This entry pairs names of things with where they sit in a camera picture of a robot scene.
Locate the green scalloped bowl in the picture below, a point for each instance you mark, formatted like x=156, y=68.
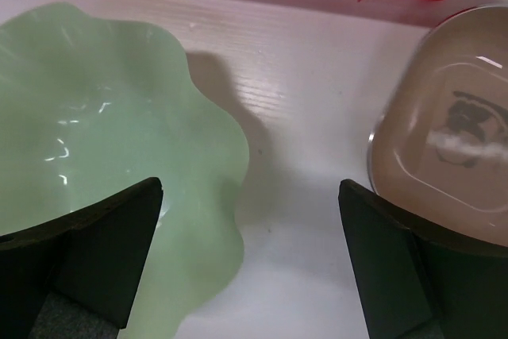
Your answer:
x=91, y=106

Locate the brown square plate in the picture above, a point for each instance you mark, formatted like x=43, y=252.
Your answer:
x=439, y=149

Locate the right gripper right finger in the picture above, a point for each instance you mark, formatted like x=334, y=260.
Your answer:
x=417, y=279

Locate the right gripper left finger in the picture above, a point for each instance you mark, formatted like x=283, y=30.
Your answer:
x=77, y=276

